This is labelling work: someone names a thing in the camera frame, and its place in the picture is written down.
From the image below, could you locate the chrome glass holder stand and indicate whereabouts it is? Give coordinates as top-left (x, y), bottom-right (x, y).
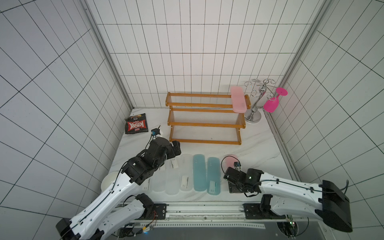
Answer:
top-left (244, 79), bottom-right (276, 124)

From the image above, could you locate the black red snack bag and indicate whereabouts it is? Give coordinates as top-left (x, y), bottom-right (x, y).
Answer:
top-left (125, 114), bottom-right (149, 135)

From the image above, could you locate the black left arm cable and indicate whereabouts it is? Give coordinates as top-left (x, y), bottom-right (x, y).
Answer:
top-left (110, 161), bottom-right (130, 193)

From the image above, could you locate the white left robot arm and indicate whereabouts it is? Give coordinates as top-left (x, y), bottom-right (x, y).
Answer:
top-left (56, 137), bottom-right (182, 240)

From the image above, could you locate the pink plastic wine glass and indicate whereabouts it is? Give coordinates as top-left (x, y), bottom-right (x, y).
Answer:
top-left (264, 88), bottom-right (288, 113)

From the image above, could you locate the white round plate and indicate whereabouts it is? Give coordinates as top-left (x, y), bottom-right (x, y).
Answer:
top-left (101, 172), bottom-right (119, 192)

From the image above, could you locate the clear pencil case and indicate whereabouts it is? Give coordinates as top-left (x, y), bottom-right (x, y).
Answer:
top-left (166, 158), bottom-right (180, 196)
top-left (151, 165), bottom-right (166, 193)
top-left (141, 179), bottom-right (151, 192)
top-left (179, 154), bottom-right (194, 192)

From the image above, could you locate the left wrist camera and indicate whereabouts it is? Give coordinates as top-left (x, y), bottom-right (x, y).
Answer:
top-left (151, 128), bottom-right (162, 139)

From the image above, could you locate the wooden three-tier shelf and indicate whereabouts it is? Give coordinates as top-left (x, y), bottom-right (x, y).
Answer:
top-left (166, 92), bottom-right (251, 145)

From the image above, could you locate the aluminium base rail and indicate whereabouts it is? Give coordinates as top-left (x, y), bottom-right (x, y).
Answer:
top-left (89, 201), bottom-right (325, 230)

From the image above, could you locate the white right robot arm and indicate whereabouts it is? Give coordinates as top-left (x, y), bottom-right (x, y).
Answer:
top-left (224, 167), bottom-right (353, 233)

